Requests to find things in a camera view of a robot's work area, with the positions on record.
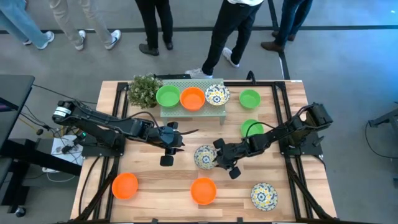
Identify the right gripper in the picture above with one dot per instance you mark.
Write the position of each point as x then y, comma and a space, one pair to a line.
231, 154

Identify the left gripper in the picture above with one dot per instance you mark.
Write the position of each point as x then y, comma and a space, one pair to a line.
164, 137

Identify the blue yellow patterned bowl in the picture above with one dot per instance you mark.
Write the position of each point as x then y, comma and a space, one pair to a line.
217, 95
264, 196
203, 157

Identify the orange plastic bowl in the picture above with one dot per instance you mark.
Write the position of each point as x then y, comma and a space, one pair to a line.
203, 191
192, 99
125, 186

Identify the green plastic bowl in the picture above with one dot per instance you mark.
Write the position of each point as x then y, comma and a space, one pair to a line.
250, 99
168, 97
250, 128

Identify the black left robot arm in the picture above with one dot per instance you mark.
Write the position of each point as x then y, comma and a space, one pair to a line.
93, 119

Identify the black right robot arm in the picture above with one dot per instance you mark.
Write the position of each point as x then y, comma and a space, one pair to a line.
280, 132

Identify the pale green perforated metal shelf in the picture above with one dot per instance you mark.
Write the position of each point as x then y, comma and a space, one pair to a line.
192, 115

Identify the small leafy potted plant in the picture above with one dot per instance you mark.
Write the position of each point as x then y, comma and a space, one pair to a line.
144, 90

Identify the black flat device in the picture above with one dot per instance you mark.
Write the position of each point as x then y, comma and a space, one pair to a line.
174, 76

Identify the white power strip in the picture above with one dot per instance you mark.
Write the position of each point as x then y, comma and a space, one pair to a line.
74, 158

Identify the person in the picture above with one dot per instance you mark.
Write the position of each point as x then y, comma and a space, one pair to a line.
292, 18
18, 21
152, 21
65, 18
227, 28

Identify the black stand leg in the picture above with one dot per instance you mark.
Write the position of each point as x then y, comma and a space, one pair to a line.
385, 119

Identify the black caster wheel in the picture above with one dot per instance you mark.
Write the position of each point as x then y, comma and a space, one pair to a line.
20, 211

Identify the black desk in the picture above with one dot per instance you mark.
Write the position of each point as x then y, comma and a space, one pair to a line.
15, 90

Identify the dark laptop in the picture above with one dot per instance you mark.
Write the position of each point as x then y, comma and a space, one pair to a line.
4, 105

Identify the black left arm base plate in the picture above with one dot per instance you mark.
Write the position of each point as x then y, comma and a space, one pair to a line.
93, 151

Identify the black aluminium table frame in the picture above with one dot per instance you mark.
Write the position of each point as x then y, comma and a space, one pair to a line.
261, 83

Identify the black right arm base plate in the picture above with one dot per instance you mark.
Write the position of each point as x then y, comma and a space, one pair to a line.
311, 149

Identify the black desk base frame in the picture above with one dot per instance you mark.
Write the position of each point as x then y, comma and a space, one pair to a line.
46, 158

